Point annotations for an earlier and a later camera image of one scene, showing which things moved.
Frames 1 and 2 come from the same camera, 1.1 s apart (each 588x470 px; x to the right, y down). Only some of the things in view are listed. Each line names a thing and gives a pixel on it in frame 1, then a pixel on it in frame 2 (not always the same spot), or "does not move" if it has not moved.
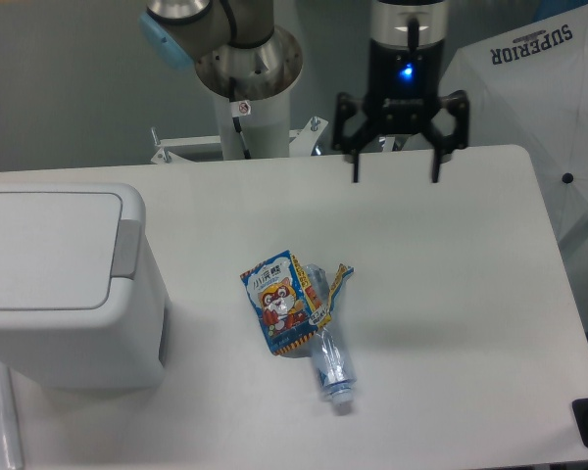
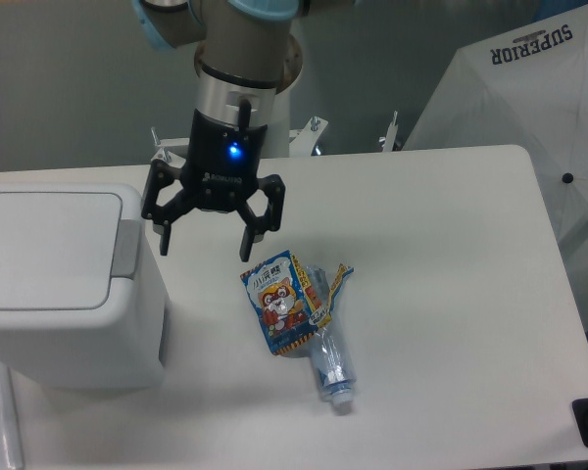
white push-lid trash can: (71, 294) does not move
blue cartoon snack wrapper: (286, 305) does not move
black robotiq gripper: (406, 57) to (221, 170)
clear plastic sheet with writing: (0, 445) does not move
